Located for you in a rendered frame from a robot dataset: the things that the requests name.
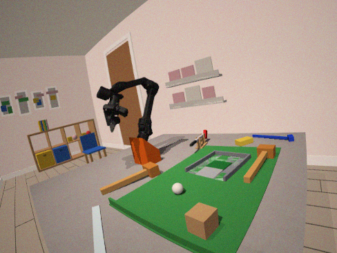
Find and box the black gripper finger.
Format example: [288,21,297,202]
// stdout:
[104,110,116,126]
[109,121,119,133]

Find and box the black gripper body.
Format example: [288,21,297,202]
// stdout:
[103,100,120,123]

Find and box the green flat mat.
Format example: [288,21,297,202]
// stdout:
[117,145,281,253]

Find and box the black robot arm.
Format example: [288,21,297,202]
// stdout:
[97,77,159,141]

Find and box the white golf ball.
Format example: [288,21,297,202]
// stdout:
[172,182,184,194]

